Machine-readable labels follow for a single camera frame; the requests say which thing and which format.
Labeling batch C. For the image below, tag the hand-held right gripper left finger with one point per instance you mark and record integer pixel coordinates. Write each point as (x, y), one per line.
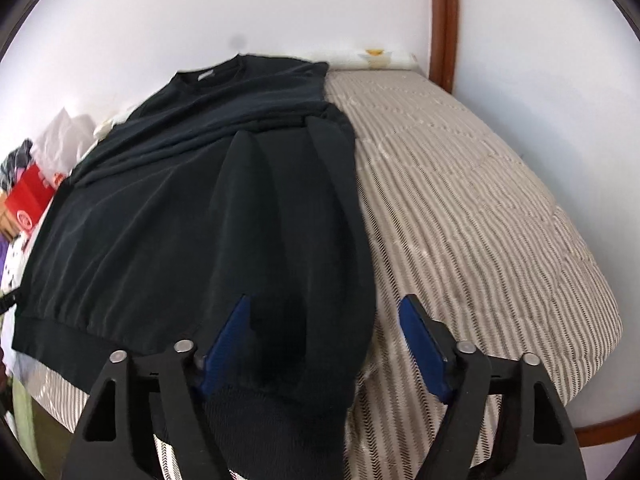
(225, 345)

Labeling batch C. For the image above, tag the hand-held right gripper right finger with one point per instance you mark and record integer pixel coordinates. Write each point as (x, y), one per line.
(422, 345)

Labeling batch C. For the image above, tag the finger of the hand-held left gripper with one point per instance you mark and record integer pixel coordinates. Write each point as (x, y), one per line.
(9, 303)

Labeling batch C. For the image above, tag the black sweatshirt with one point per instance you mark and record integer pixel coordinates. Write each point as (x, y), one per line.
(175, 210)

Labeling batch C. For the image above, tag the white dotted cloth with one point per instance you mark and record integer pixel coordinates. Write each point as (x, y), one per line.
(12, 280)

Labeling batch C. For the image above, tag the red paper bag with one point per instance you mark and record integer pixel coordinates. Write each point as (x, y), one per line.
(30, 202)

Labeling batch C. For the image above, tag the plaid cloth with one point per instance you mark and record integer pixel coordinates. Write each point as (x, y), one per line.
(15, 165)

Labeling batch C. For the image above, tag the striped bed cover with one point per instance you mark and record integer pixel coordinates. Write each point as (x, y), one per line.
(475, 210)

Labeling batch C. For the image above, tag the white plastic bag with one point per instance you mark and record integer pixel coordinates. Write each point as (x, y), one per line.
(62, 135)

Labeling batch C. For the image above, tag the wooden baseboard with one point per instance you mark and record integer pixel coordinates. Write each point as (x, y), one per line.
(607, 430)

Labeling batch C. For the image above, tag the white printed pillow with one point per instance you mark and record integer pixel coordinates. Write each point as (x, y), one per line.
(385, 58)

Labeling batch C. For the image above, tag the wooden door frame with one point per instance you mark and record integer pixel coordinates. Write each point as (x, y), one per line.
(444, 20)

